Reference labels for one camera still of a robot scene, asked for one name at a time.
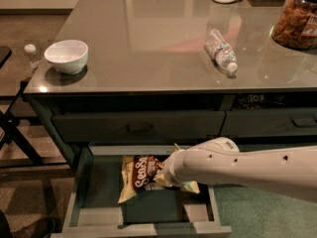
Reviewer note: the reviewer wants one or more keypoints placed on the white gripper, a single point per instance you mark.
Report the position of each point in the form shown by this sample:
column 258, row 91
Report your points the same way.
column 172, row 170

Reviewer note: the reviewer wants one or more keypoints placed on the brown sea salt chip bag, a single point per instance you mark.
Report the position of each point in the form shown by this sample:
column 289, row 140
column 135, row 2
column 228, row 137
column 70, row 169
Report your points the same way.
column 138, row 174

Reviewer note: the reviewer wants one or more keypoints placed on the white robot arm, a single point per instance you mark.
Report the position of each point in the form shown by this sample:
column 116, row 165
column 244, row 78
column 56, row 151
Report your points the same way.
column 289, row 171

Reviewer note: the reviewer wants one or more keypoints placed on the open grey middle drawer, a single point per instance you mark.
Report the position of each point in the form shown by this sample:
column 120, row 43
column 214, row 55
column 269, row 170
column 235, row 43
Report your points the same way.
column 94, row 210

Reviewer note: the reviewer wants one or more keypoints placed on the grey top left drawer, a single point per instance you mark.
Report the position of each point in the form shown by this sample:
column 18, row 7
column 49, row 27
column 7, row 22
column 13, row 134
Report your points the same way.
column 149, row 127

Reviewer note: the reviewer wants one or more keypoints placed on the grey counter cabinet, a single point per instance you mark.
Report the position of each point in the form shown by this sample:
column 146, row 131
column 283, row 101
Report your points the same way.
column 148, row 55

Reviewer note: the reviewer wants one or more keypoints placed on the dark snack bag in drawer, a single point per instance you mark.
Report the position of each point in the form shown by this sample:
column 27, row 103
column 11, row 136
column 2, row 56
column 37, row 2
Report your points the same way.
column 259, row 101

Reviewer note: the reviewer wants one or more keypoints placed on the clear plastic water bottle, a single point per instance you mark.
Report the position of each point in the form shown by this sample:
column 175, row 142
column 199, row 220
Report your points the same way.
column 220, row 51

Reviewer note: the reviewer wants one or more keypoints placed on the white ceramic bowl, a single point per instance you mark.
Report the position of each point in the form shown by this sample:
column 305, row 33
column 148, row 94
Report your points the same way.
column 68, row 56

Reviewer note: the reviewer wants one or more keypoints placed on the black folding table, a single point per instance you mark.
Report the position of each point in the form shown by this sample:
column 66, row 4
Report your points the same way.
column 18, row 110

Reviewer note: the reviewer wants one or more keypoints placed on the small bottle with white cap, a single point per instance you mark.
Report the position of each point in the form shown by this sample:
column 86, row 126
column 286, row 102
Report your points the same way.
column 34, row 57

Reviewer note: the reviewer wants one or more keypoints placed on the clear jar of nuts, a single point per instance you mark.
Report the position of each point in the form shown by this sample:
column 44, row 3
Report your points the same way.
column 296, row 27

